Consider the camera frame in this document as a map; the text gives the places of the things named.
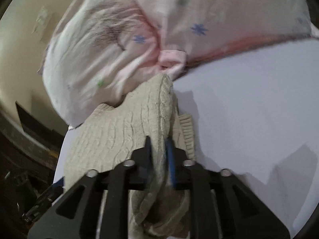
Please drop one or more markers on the pink floral pillow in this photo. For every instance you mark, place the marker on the pink floral pillow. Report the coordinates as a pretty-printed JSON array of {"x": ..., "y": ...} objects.
[{"x": 103, "y": 49}]

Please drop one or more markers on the beige knit sweater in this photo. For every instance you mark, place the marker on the beige knit sweater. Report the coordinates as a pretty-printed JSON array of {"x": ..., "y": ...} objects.
[{"x": 109, "y": 136}]

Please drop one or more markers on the white wall switch plate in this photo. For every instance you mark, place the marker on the white wall switch plate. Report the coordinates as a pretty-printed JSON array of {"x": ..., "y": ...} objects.
[{"x": 41, "y": 22}]

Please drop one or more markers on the lavender bed sheet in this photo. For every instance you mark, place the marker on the lavender bed sheet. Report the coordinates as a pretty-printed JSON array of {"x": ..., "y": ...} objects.
[{"x": 256, "y": 113}]

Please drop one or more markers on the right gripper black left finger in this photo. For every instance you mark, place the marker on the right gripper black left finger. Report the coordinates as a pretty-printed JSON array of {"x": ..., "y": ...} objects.
[{"x": 96, "y": 206}]

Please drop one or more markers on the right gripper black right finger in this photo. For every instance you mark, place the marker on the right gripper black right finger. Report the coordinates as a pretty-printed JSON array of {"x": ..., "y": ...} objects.
[{"x": 221, "y": 205}]

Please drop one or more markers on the black wall television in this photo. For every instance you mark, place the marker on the black wall television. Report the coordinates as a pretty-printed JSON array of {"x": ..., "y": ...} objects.
[{"x": 47, "y": 137}]

